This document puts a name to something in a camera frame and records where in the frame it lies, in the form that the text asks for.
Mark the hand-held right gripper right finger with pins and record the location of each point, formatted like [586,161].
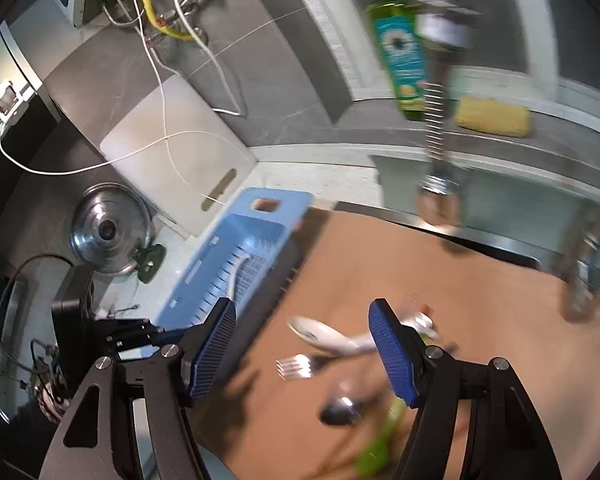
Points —
[392,355]

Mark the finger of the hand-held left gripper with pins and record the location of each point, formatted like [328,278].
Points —
[130,332]

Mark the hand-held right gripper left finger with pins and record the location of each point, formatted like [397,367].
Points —
[215,345]

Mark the white ceramic spoon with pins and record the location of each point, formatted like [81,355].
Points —
[422,322]
[320,337]

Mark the metal spoon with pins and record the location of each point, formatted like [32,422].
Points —
[341,411]

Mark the metal fork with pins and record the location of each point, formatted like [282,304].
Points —
[295,366]

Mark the green plastic spoon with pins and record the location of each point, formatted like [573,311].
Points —
[375,452]

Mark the blue plastic basket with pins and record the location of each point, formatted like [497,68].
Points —
[260,220]

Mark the steel pot lid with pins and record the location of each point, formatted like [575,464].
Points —
[95,250]

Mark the brown mat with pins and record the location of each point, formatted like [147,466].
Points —
[430,270]

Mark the white cutting board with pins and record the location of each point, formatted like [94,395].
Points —
[215,160]

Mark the steel sink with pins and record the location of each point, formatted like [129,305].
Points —
[505,200]

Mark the chrome spring faucet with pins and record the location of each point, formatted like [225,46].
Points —
[437,110]

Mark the yellow sponge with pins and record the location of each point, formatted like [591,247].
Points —
[490,115]

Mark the green dish soap bottle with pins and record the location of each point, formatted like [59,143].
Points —
[397,50]

